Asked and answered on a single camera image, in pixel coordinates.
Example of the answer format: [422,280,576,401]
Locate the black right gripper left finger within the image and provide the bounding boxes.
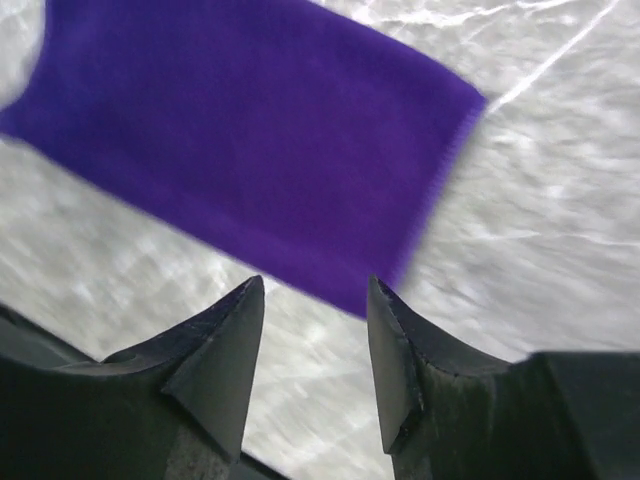
[1,276,264,479]

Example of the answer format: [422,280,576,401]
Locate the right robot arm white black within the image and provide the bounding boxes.
[1,276,639,479]

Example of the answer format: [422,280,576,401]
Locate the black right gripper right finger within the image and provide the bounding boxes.
[367,278,639,479]

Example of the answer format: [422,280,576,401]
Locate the purple towel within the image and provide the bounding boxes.
[1,1,485,316]

